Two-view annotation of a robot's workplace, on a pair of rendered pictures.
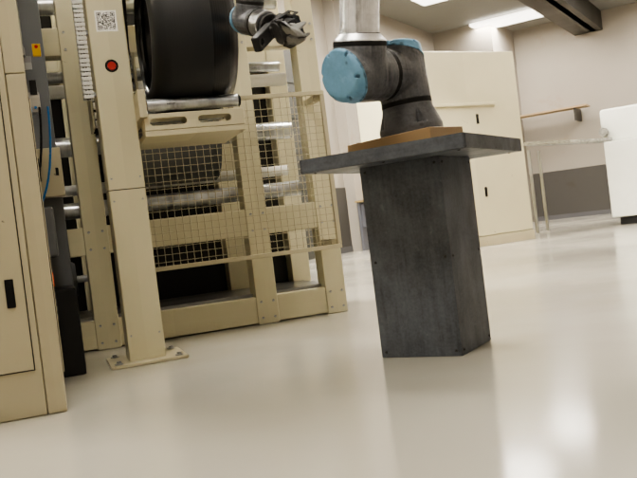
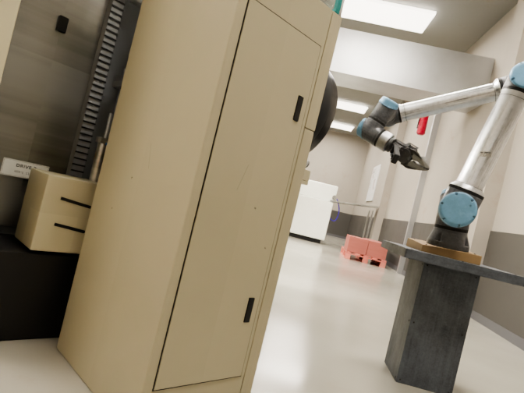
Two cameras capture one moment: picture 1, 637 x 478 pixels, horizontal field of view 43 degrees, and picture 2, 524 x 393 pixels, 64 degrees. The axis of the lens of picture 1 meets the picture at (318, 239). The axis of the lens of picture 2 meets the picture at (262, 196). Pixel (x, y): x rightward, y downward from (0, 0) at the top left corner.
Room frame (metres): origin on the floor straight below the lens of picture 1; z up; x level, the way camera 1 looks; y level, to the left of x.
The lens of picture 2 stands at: (0.97, 1.39, 0.65)
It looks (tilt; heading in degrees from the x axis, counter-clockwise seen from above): 0 degrees down; 334
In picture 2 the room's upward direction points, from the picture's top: 14 degrees clockwise
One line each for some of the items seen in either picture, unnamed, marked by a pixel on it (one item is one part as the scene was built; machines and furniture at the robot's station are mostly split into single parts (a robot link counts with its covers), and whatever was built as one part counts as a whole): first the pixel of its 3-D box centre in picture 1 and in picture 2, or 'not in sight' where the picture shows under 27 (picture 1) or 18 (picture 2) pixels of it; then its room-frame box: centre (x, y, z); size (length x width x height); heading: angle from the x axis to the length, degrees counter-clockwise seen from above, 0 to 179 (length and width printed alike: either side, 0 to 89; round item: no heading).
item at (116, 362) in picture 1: (146, 356); not in sight; (2.91, 0.68, 0.01); 0.27 x 0.27 x 0.02; 19
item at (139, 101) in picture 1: (136, 113); not in sight; (2.95, 0.61, 0.90); 0.40 x 0.03 x 0.10; 19
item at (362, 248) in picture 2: not in sight; (363, 249); (7.20, -3.96, 0.20); 1.09 x 0.75 x 0.41; 149
